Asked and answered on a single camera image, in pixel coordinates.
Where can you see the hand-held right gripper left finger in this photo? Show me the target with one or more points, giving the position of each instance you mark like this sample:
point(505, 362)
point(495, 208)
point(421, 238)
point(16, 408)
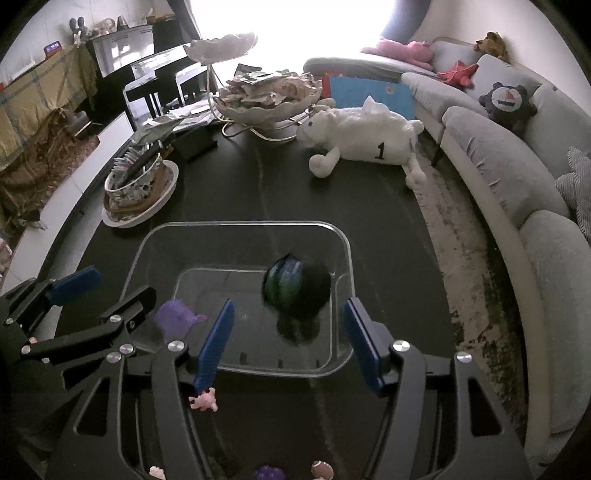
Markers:
point(214, 346)

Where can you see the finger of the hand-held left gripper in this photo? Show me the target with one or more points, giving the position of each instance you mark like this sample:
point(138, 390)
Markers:
point(124, 314)
point(74, 284)

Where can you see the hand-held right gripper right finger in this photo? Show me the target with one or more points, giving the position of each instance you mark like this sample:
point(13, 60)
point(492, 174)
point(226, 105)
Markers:
point(364, 350)

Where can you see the pink pig toy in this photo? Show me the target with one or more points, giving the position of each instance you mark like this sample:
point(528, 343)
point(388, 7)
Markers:
point(157, 473)
point(205, 400)

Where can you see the dark multicoloured ball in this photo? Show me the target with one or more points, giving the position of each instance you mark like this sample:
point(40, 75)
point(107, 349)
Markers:
point(295, 288)

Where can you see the clear plastic bin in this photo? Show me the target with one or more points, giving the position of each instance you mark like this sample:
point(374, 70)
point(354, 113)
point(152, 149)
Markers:
point(323, 258)

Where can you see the brown toy football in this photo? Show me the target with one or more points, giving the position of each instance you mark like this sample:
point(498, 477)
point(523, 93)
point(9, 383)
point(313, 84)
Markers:
point(322, 470)

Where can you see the purple grapes toy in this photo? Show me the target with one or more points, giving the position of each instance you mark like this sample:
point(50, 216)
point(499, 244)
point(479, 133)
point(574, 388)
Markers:
point(268, 474)

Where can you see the black desktop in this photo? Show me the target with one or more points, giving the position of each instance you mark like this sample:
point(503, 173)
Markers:
point(277, 184)

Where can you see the floral ceramic pot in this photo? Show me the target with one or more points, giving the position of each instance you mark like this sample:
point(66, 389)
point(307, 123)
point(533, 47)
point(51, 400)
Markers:
point(134, 182)

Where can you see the patterned bowl on plate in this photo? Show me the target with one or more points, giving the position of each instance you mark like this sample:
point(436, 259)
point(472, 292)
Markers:
point(161, 198)

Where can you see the white low cabinet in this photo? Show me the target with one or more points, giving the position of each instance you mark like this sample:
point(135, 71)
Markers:
point(83, 161)

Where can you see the brown patterned cloth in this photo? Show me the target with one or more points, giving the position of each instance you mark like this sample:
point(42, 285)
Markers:
point(37, 161)

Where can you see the worn patterned rug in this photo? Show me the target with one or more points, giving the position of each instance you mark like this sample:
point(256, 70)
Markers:
point(475, 277)

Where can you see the silver foil packets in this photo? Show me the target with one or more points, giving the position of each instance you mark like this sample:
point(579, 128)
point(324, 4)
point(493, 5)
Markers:
point(157, 127)

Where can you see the black box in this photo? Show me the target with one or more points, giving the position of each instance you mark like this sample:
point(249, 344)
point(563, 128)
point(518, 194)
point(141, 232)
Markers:
point(194, 141)

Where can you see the yellow plaid cloth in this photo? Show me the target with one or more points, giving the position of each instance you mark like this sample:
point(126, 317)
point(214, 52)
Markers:
point(41, 92)

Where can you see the white plush sheep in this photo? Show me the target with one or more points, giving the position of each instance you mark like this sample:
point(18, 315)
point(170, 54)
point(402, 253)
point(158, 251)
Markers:
point(364, 134)

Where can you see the grey curved sofa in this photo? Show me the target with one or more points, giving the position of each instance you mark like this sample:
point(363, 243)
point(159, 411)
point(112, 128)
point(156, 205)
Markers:
point(489, 152)

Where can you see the small purple clock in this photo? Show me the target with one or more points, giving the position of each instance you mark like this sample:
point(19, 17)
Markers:
point(51, 47)

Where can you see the black piano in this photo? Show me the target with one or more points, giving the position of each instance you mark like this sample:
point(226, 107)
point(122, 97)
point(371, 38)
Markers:
point(120, 48)

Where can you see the white tiered lotus bowl stand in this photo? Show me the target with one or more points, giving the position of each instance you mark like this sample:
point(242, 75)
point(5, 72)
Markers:
point(272, 110)

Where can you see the grey figurine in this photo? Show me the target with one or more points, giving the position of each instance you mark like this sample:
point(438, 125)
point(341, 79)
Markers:
point(77, 28)

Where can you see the blue flat box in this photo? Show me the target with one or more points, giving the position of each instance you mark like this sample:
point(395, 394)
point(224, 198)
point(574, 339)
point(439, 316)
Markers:
point(364, 94)

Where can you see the pink figurine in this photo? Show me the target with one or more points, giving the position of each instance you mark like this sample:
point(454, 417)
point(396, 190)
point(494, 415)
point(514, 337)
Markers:
point(107, 25)

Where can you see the pile of paper packets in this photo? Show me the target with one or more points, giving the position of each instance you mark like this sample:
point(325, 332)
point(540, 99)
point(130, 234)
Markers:
point(263, 90)

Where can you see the dark metronome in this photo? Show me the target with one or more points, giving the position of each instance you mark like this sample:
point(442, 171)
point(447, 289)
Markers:
point(121, 22)

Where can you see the striped cushion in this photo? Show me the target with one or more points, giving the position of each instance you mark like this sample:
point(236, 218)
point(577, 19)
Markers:
point(577, 184)

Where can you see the navy sailboat cushion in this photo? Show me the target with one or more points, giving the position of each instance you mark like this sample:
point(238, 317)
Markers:
point(505, 104)

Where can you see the purple curtain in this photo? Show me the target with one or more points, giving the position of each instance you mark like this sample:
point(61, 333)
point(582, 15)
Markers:
point(406, 21)
point(182, 18)

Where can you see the red starfish plush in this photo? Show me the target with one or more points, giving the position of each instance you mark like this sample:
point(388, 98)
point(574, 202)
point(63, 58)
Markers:
point(457, 74)

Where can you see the pink plush toy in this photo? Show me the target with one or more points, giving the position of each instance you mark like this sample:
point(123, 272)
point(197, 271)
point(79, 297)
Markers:
point(406, 50)

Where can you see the brown plush toy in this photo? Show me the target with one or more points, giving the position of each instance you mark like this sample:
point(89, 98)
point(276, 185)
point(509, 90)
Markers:
point(493, 46)

